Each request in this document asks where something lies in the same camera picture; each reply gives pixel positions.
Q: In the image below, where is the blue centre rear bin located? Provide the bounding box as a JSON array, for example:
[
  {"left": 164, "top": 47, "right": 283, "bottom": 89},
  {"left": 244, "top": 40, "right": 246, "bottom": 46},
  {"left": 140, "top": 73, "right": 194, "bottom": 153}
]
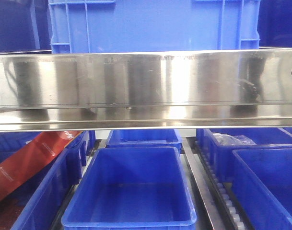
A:
[{"left": 106, "top": 129, "right": 182, "bottom": 153}]

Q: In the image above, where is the blue bin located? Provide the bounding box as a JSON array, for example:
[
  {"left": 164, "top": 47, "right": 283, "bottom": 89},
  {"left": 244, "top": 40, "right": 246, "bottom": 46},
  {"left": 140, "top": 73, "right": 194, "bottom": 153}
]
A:
[
  {"left": 106, "top": 129, "right": 182, "bottom": 153},
  {"left": 232, "top": 149, "right": 292, "bottom": 230},
  {"left": 196, "top": 127, "right": 292, "bottom": 183},
  {"left": 61, "top": 147, "right": 198, "bottom": 230},
  {"left": 0, "top": 131, "right": 96, "bottom": 230}
]

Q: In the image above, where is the blue centre front bin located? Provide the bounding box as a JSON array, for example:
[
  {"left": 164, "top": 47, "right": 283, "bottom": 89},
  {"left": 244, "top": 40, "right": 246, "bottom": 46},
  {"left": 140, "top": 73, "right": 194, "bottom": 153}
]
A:
[{"left": 61, "top": 147, "right": 198, "bottom": 230}]

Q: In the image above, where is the clear plastic bag in bin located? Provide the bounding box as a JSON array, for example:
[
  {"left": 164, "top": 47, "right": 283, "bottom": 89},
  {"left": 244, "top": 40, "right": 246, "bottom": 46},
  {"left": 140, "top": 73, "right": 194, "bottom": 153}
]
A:
[{"left": 213, "top": 133, "right": 256, "bottom": 146}]

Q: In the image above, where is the blue right rear bin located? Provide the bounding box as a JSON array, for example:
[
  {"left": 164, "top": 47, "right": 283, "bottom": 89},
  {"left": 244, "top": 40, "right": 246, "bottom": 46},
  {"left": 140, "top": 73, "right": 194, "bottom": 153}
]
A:
[{"left": 196, "top": 127, "right": 292, "bottom": 183}]

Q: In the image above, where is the blue right front bin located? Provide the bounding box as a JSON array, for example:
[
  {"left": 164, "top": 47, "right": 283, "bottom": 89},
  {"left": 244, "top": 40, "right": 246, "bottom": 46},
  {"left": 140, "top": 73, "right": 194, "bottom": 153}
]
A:
[{"left": 232, "top": 149, "right": 292, "bottom": 230}]

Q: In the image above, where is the blue left bin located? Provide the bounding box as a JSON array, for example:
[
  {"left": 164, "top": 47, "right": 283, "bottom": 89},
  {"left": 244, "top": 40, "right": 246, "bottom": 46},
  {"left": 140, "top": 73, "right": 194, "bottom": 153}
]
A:
[{"left": 0, "top": 131, "right": 96, "bottom": 230}]

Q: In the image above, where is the large blue upper crate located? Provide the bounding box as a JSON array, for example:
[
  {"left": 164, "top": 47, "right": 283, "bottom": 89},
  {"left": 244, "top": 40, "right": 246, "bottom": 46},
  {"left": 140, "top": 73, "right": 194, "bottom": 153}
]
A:
[{"left": 48, "top": 0, "right": 260, "bottom": 53}]

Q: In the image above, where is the red packaging bag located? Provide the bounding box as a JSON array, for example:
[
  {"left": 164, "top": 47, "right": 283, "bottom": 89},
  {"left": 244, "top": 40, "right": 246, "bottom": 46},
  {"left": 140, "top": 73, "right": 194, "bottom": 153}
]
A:
[{"left": 0, "top": 131, "right": 82, "bottom": 201}]

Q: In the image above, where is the dark blue upper left crate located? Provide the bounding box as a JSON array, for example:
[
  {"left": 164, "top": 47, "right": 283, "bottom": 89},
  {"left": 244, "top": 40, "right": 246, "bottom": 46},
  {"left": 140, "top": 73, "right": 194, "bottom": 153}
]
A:
[{"left": 0, "top": 0, "right": 52, "bottom": 53}]

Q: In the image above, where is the dark blue crate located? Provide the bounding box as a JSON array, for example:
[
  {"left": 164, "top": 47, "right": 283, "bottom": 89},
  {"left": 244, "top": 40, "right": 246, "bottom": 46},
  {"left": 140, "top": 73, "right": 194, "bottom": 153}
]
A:
[
  {"left": 0, "top": 0, "right": 52, "bottom": 53},
  {"left": 257, "top": 0, "right": 292, "bottom": 48}
]

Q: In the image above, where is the dark blue upper right crate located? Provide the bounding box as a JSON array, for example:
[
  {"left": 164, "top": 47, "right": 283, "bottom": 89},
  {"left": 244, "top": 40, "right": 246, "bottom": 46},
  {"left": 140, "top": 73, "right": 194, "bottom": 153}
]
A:
[{"left": 257, "top": 0, "right": 292, "bottom": 48}]

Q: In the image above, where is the stainless steel shelf rail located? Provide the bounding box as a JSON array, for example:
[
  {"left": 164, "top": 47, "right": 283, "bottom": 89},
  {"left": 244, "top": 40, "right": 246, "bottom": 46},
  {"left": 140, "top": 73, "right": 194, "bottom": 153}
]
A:
[{"left": 0, "top": 48, "right": 292, "bottom": 132}]

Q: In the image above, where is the roller track rail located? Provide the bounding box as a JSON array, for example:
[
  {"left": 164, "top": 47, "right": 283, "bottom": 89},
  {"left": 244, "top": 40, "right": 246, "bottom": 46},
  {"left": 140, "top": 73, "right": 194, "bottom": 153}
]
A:
[{"left": 181, "top": 137, "right": 254, "bottom": 230}]

